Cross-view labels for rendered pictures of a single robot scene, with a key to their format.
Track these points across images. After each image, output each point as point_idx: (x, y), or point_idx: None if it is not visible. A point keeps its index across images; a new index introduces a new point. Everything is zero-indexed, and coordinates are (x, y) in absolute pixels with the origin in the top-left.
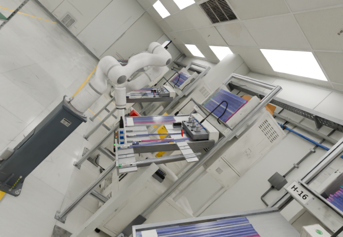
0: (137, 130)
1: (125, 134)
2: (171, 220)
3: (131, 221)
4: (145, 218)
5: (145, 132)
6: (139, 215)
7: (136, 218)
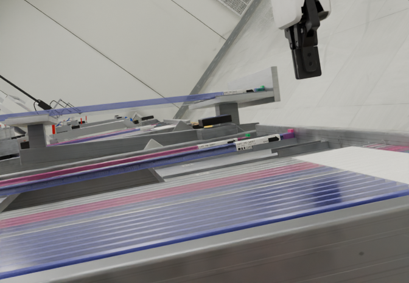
0: (243, 162)
1: (296, 126)
2: (133, 134)
3: (193, 129)
4: (173, 131)
5: (178, 170)
6: (181, 121)
7: (187, 126)
